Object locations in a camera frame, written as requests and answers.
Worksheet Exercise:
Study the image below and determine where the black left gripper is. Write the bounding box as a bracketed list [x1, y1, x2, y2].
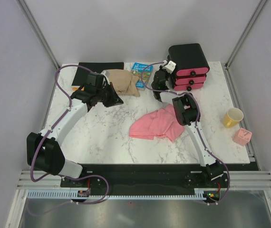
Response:
[96, 82, 124, 108]

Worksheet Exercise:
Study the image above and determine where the beige t shirt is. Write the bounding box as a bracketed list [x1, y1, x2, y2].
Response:
[107, 69, 140, 97]

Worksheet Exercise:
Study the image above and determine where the black pink drawer unit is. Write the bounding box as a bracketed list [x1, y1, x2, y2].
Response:
[168, 43, 210, 92]

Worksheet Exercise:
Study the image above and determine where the pink t shirt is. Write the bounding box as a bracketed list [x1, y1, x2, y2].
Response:
[129, 104, 184, 142]

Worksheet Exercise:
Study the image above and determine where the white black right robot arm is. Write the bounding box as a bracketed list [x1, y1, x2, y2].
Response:
[151, 66, 230, 187]

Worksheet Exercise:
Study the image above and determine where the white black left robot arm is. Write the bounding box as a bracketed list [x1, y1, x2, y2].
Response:
[27, 73, 124, 187]

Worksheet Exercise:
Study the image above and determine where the blue treehouse book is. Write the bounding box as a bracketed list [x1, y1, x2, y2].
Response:
[131, 62, 153, 91]

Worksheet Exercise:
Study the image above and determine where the black notebook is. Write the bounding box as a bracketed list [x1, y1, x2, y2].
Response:
[71, 62, 124, 89]

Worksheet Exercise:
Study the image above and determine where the orange pencil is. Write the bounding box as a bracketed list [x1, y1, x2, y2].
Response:
[72, 87, 84, 91]

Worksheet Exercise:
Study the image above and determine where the yellow mug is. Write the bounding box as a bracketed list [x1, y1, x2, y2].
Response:
[223, 107, 244, 128]

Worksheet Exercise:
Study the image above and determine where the pink cube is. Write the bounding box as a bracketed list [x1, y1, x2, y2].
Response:
[232, 128, 252, 146]

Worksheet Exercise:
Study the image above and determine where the right aluminium frame post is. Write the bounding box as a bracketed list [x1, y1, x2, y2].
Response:
[224, 0, 269, 69]

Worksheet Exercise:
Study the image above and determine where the aluminium frame post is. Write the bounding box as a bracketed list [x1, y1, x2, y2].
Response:
[224, 0, 269, 69]
[16, 0, 60, 69]

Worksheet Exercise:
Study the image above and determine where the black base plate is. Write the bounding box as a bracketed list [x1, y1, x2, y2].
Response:
[32, 163, 261, 197]

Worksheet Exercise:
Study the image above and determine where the white slotted cable duct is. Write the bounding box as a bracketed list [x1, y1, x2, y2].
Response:
[27, 189, 216, 200]

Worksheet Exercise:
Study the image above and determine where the aluminium front rail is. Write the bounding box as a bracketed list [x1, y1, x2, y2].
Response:
[17, 171, 271, 192]

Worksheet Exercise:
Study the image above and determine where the left aluminium frame post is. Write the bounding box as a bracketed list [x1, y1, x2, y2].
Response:
[16, 0, 60, 69]

